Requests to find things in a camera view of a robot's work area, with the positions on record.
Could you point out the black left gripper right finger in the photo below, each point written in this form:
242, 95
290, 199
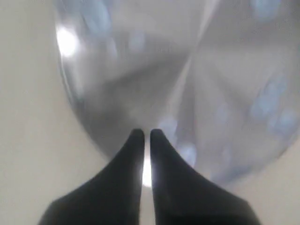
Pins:
184, 197

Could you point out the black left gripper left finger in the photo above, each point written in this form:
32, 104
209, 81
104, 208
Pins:
112, 197

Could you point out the round steel plate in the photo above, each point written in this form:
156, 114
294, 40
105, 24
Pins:
221, 78

